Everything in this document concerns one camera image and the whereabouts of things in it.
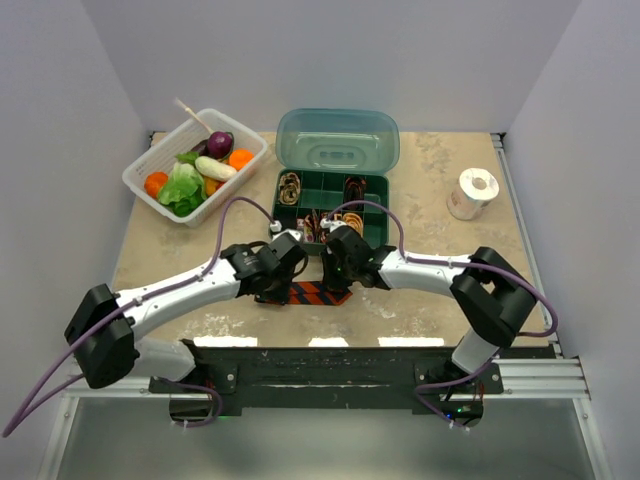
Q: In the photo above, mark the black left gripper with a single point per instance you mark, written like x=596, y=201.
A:
x=278, y=296

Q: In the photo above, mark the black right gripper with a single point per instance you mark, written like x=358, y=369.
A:
x=330, y=280

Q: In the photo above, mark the orange navy striped tie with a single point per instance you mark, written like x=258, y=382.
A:
x=314, y=293

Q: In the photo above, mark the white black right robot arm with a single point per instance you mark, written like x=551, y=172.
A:
x=493, y=297

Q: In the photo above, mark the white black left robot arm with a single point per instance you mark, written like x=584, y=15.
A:
x=109, y=334

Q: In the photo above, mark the white paper roll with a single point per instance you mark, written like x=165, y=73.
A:
x=473, y=191

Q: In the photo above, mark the rolled gold tie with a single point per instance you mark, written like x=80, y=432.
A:
x=354, y=221

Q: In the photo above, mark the rolled colourful squares tie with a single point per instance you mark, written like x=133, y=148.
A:
x=307, y=228

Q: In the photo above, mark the rolled dark multicolour tie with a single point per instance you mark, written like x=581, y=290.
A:
x=315, y=217

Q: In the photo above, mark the rolled black orange tie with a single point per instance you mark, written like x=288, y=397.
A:
x=354, y=189

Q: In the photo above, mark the green compartment organizer box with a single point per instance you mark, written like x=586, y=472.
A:
x=323, y=191

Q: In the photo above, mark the rolled brown paisley tie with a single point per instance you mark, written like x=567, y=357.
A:
x=289, y=189

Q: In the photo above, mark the yellow pepper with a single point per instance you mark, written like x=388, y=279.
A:
x=211, y=186

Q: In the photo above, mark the translucent teal box lid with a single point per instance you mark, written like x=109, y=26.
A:
x=338, y=140

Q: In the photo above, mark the green lettuce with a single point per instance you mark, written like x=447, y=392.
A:
x=184, y=190

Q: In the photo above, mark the white radish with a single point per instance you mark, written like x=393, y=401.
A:
x=212, y=168

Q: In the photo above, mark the orange fruit right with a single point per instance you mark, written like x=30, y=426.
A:
x=240, y=158

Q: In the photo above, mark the white plastic basket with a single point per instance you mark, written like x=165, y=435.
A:
x=162, y=157

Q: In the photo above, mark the purple onion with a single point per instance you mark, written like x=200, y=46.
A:
x=220, y=144

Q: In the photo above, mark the dark eggplant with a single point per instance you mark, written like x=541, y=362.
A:
x=201, y=148

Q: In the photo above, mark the orange carrot slice left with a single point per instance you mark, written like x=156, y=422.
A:
x=154, y=183

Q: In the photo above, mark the white stick in basket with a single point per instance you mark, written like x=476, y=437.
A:
x=192, y=114

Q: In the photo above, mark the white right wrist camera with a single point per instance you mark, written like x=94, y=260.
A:
x=329, y=223

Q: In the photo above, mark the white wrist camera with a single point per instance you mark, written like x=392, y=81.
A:
x=277, y=231
x=329, y=223

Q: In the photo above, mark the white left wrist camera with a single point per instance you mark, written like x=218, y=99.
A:
x=277, y=231

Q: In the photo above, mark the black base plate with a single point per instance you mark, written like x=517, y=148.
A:
x=228, y=381

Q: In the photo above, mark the aluminium frame rail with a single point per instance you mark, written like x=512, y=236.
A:
x=336, y=321

